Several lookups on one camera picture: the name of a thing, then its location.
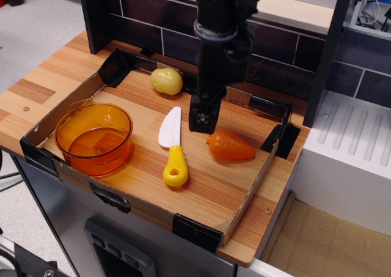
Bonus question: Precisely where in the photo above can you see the toy knife yellow handle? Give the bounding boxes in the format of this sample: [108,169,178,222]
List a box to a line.
[158,106,189,187]

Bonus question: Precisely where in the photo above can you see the orange transparent plastic pot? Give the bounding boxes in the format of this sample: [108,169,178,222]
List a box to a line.
[54,99,134,178]

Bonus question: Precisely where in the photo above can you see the dark grey shelf post left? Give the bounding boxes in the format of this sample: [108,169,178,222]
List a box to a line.
[81,0,122,54]

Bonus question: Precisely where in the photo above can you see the orange plastic toy carrot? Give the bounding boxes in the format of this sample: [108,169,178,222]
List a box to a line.
[206,130,256,160]

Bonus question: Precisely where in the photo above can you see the cardboard fence with black tape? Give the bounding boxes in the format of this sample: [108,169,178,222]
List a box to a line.
[20,49,307,262]

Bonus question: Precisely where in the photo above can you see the white toy sink drainboard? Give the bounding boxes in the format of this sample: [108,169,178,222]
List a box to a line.
[292,92,390,235]

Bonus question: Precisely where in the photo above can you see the yellow plastic toy potato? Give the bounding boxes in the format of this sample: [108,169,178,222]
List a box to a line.
[150,68,183,95]

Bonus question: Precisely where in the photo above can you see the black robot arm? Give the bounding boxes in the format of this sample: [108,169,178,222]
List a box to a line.
[189,0,259,134]

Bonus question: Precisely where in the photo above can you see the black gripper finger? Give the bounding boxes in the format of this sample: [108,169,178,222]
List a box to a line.
[188,94,221,134]

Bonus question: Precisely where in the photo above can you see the dark grey shelf post right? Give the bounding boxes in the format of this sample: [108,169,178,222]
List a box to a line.
[303,0,350,128]

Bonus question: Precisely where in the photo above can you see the grey toy oven panel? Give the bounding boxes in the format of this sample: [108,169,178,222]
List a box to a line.
[84,220,158,277]

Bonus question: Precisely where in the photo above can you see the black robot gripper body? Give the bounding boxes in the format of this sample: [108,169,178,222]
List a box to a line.
[194,21,255,103]

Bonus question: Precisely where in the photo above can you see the dark grey shelf post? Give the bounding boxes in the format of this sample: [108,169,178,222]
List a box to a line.
[303,0,350,128]
[81,0,122,54]

